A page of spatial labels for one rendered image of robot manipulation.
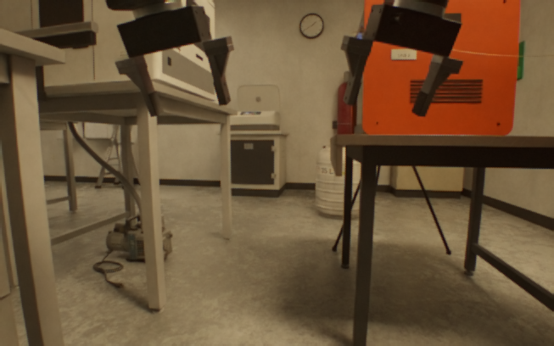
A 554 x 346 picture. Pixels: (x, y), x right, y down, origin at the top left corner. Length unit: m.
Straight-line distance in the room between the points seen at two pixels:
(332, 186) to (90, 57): 1.92
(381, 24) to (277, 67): 3.69
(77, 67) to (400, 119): 1.19
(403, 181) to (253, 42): 2.79
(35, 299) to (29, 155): 0.33
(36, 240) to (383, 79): 0.98
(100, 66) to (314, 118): 3.09
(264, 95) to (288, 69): 0.52
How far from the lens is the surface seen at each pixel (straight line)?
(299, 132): 3.94
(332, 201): 2.46
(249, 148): 3.37
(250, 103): 3.94
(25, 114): 0.78
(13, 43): 0.74
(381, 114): 0.87
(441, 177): 3.86
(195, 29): 0.46
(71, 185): 3.22
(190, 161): 4.43
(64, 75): 1.39
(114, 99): 1.20
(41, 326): 0.87
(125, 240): 1.81
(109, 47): 1.27
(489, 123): 0.98
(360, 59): 0.47
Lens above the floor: 0.69
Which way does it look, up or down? 6 degrees down
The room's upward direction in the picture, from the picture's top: straight up
